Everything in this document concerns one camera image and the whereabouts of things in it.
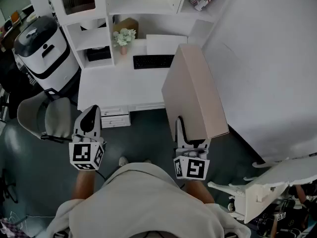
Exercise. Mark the black tissue box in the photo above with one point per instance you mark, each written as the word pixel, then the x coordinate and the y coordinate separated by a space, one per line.
pixel 99 54

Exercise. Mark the person's right forearm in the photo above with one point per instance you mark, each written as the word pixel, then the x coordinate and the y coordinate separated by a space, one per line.
pixel 198 191

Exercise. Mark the person's white shoe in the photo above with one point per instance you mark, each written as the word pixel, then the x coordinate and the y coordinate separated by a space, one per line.
pixel 123 161
pixel 147 160

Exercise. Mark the person's beige shirt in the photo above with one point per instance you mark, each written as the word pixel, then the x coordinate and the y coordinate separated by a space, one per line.
pixel 143 202

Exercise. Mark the pink vase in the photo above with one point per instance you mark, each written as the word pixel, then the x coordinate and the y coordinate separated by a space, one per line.
pixel 123 50

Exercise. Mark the pale green flower bouquet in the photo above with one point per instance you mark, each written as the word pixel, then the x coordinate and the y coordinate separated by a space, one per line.
pixel 124 36

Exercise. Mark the black keyboard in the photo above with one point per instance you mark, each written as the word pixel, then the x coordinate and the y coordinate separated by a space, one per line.
pixel 153 61

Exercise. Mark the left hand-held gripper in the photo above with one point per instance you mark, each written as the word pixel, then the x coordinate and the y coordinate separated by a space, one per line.
pixel 81 155

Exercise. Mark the white and black machine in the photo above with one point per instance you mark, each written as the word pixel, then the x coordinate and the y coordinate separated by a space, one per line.
pixel 49 56

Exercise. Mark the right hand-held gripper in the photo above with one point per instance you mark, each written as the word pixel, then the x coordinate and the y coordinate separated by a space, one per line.
pixel 195 168

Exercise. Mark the grey chair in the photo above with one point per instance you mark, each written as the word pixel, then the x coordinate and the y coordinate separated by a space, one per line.
pixel 57 118

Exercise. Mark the white flat panel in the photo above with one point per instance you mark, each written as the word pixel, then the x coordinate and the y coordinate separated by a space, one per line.
pixel 164 44

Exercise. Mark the person's left forearm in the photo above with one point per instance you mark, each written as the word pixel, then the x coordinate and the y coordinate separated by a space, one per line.
pixel 84 185

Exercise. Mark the brown box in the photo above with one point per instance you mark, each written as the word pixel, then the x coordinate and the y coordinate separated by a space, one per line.
pixel 127 23

